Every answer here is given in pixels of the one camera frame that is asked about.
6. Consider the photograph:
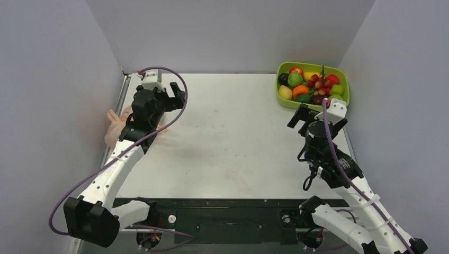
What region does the orange fruit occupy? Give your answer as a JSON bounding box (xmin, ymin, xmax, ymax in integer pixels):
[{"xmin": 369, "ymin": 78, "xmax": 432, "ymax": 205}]
[{"xmin": 292, "ymin": 85, "xmax": 309, "ymax": 99}]

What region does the translucent orange plastic bag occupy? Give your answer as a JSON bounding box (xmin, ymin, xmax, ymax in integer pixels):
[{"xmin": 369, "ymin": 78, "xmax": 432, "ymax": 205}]
[{"xmin": 104, "ymin": 106, "xmax": 168, "ymax": 149}]

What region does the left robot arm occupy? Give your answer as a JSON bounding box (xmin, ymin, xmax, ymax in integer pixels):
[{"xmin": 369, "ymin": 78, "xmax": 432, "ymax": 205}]
[{"xmin": 63, "ymin": 82, "xmax": 186, "ymax": 247}]

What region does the yellow banana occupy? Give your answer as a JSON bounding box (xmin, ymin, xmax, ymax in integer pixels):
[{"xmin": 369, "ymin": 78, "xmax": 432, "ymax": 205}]
[{"xmin": 303, "ymin": 71, "xmax": 320, "ymax": 81}]

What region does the yellow lemon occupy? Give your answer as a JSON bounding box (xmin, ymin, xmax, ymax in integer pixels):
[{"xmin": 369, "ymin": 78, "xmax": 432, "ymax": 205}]
[{"xmin": 278, "ymin": 85, "xmax": 293, "ymax": 101}]

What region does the green lime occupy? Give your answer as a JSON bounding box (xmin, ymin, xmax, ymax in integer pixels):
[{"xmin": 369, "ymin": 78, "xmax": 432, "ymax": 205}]
[{"xmin": 294, "ymin": 94, "xmax": 312, "ymax": 104}]

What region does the aluminium table rail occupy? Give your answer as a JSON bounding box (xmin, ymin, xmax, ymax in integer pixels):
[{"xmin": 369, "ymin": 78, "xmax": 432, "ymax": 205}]
[{"xmin": 66, "ymin": 74, "xmax": 131, "ymax": 254}]

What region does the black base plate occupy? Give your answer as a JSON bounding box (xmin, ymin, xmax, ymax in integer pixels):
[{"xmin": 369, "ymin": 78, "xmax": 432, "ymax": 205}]
[{"xmin": 138, "ymin": 198, "xmax": 319, "ymax": 244}]

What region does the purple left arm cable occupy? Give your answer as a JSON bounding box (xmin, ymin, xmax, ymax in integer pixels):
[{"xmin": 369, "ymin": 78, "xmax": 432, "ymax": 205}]
[{"xmin": 48, "ymin": 66, "xmax": 195, "ymax": 253}]

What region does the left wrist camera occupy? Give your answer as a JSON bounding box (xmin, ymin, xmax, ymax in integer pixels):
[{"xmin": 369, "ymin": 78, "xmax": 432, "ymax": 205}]
[{"xmin": 141, "ymin": 69, "xmax": 165, "ymax": 92}]

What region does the green apple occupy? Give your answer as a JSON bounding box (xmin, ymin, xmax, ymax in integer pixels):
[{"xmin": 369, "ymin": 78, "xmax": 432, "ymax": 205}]
[{"xmin": 331, "ymin": 84, "xmax": 345, "ymax": 96}]

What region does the red apple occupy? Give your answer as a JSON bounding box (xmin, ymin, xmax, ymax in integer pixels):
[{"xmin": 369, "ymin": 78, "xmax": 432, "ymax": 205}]
[{"xmin": 289, "ymin": 67, "xmax": 304, "ymax": 77}]

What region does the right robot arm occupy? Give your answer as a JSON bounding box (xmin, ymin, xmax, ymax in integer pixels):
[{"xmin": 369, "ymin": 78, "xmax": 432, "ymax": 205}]
[{"xmin": 288, "ymin": 99, "xmax": 428, "ymax": 253}]

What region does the green guava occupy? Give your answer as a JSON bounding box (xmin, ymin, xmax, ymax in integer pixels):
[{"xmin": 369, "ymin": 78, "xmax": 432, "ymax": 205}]
[{"xmin": 288, "ymin": 72, "xmax": 303, "ymax": 87}]

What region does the dark purple plum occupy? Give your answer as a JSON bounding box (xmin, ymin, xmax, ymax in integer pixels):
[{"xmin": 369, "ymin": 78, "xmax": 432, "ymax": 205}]
[{"xmin": 310, "ymin": 95, "xmax": 327, "ymax": 105}]

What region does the red grape bunch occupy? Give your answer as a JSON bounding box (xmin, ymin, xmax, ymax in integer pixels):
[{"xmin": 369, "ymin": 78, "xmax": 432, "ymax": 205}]
[{"xmin": 306, "ymin": 66, "xmax": 335, "ymax": 96}]

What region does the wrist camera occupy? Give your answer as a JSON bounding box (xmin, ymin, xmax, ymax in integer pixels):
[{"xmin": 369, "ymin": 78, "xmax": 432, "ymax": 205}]
[
  {"xmin": 141, "ymin": 69, "xmax": 165, "ymax": 92},
  {"xmin": 314, "ymin": 98, "xmax": 347, "ymax": 124}
]

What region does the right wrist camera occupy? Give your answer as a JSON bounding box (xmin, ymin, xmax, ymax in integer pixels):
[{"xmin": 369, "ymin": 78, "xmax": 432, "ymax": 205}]
[{"xmin": 314, "ymin": 98, "xmax": 347, "ymax": 124}]

